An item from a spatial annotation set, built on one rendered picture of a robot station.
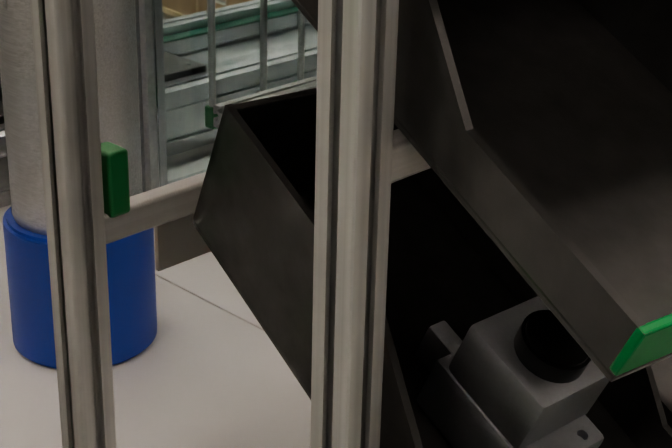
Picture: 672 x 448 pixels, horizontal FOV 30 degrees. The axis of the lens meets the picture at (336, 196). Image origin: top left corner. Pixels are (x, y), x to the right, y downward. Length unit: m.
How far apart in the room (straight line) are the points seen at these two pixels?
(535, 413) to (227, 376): 0.86
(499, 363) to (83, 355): 0.20
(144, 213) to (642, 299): 0.26
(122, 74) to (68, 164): 0.70
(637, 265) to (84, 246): 0.26
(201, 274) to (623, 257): 1.14
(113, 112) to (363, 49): 0.86
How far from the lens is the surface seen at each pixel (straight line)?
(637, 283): 0.42
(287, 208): 0.51
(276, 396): 1.30
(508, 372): 0.50
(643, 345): 0.38
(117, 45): 1.24
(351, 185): 0.42
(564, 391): 0.50
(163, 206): 0.60
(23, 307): 1.35
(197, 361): 1.36
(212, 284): 1.52
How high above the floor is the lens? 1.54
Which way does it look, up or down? 23 degrees down
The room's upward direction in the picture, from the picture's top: 1 degrees clockwise
